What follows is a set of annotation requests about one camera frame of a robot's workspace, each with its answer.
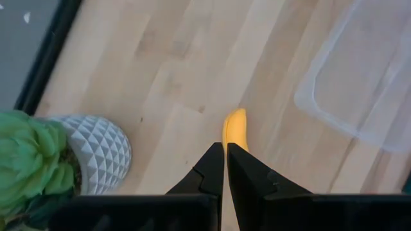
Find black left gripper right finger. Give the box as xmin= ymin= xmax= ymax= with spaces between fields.
xmin=226 ymin=142 xmax=411 ymax=231

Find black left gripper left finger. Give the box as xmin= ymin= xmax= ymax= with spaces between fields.
xmin=48 ymin=142 xmax=225 ymax=231

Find yellow toy banana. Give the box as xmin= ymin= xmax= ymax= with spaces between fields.
xmin=222 ymin=108 xmax=250 ymax=153

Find clear plastic tupperware container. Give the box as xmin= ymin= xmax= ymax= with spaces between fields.
xmin=293 ymin=0 xmax=411 ymax=153

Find succulent in white patterned pot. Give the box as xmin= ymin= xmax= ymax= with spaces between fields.
xmin=0 ymin=110 xmax=133 ymax=231

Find dark green cloth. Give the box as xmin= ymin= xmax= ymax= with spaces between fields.
xmin=401 ymin=171 xmax=411 ymax=196

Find black aluminium table frame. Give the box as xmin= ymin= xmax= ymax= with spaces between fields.
xmin=13 ymin=0 xmax=83 ymax=116

